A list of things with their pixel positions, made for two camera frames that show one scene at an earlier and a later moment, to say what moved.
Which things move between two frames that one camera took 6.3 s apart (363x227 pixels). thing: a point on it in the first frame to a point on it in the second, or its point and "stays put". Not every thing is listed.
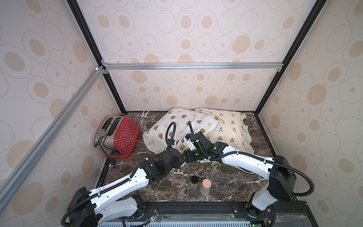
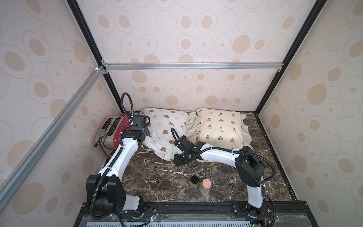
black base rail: x=281 y=214 stays put
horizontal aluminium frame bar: x=192 y=67 stays put
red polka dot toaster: x=116 y=136 stays put
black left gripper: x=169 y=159 to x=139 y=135
